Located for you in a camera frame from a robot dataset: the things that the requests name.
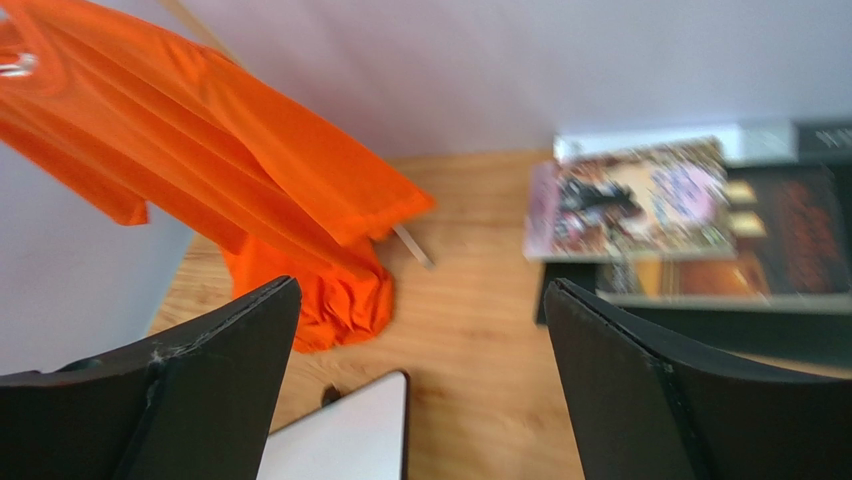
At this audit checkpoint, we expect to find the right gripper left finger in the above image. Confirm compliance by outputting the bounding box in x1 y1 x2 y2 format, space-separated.
1 277 302 479

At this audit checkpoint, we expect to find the whiteboard with red writing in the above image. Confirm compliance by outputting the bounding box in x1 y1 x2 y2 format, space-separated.
257 370 410 480

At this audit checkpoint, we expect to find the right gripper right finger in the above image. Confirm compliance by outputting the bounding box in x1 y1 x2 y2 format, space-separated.
544 279 851 479

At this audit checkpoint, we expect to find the pink cover book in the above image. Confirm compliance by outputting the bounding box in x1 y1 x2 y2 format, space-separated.
522 137 735 263

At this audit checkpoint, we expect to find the orange t shirt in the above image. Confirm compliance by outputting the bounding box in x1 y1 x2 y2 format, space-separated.
1 1 434 353

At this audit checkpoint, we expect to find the large black book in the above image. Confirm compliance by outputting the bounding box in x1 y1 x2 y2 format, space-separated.
542 117 851 378

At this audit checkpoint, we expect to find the wooden clothes rack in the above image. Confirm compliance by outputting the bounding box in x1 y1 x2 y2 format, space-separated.
162 1 434 270

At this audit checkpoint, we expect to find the dark red cover book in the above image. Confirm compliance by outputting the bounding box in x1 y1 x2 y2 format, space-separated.
596 165 851 313

